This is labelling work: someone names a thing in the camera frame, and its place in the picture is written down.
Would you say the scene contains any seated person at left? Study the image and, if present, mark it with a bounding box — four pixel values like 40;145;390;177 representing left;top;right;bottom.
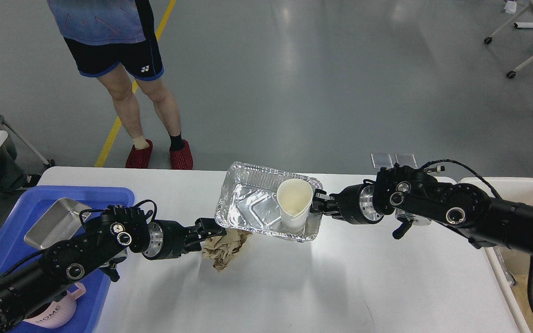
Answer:
0;113;42;193

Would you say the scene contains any white paper cup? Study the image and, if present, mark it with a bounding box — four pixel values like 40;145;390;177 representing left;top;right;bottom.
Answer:
276;179;314;234

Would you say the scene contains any aluminium foil tray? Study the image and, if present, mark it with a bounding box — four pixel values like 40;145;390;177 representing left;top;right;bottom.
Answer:
214;161;323;243

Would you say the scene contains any blue plastic tray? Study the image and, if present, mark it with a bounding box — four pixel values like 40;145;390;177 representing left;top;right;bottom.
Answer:
0;185;135;333

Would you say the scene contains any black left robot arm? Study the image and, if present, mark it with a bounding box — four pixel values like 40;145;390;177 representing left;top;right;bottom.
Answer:
0;203;227;333

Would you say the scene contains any pink home mug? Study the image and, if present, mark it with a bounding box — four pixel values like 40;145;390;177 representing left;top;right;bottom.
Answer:
23;282;87;329

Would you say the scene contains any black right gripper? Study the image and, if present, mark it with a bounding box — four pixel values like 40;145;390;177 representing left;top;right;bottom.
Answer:
310;183;384;225

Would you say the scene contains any standing person in shorts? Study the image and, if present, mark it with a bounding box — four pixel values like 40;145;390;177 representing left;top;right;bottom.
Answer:
47;0;194;169

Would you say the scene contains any left floor outlet plate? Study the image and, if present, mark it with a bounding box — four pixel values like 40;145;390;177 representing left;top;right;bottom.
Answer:
371;153;394;169

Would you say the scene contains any beige plastic bin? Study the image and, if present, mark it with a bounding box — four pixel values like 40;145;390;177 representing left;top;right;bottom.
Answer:
486;177;533;333

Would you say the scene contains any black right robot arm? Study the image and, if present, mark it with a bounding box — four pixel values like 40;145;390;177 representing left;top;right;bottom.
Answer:
310;160;533;314

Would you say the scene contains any brown paper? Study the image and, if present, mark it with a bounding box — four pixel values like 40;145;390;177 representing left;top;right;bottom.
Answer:
201;229;253;272

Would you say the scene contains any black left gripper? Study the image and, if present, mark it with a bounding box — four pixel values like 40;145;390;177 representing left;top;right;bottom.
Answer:
142;217;227;260

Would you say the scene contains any stainless steel rectangular container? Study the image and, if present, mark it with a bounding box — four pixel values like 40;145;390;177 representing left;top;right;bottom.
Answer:
24;197;92;250

